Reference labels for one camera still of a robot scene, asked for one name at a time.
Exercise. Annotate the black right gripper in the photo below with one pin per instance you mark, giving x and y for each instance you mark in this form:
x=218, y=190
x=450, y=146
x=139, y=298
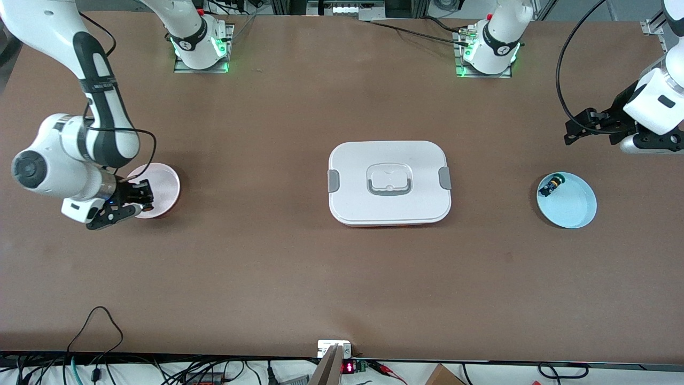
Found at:
x=124, y=193

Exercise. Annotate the red clip lead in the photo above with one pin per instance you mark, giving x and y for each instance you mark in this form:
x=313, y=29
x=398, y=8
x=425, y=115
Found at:
x=387, y=371

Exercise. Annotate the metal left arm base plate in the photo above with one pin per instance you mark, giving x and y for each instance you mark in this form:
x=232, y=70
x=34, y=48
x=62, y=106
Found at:
x=465, y=75

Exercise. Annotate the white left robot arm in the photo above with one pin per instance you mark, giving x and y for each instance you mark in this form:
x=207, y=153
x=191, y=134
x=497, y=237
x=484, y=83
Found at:
x=654, y=101

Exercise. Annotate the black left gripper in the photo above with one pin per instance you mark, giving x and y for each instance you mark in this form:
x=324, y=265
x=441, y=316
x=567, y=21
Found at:
x=618, y=110

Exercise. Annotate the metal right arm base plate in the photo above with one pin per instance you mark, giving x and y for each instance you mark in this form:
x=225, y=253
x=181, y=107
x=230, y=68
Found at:
x=181, y=69

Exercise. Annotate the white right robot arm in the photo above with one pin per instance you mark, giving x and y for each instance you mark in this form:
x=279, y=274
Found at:
x=53, y=160

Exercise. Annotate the small white clamp block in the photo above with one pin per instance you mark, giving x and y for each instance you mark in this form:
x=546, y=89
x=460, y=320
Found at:
x=326, y=347

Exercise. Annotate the grey metal bar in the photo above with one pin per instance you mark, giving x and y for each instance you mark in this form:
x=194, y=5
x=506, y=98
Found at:
x=327, y=374

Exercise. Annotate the silver rack with lights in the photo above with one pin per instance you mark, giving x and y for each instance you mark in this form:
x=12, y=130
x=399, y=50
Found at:
x=347, y=9

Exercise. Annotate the brown cardboard box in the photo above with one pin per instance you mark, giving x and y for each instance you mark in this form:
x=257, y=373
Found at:
x=442, y=377

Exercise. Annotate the red LED display module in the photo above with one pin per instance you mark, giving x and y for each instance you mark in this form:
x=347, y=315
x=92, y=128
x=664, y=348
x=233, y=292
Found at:
x=348, y=368

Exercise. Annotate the pale pink round plate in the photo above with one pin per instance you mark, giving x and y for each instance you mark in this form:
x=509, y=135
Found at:
x=163, y=182

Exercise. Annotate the black power strip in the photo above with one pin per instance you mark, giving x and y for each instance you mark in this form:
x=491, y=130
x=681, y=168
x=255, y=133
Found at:
x=206, y=379

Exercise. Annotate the light blue round plate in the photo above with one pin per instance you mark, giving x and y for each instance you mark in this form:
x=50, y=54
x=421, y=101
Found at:
x=580, y=214

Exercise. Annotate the aluminium corner bracket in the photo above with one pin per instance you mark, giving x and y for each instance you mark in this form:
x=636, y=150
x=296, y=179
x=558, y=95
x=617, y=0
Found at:
x=649, y=27

